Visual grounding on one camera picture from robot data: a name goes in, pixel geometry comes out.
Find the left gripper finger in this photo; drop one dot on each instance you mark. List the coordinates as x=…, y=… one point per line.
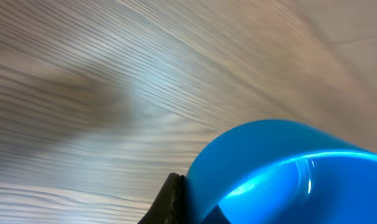
x=169, y=205

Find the blue plastic measuring scoop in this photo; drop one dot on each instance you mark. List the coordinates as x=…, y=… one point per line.
x=281, y=171

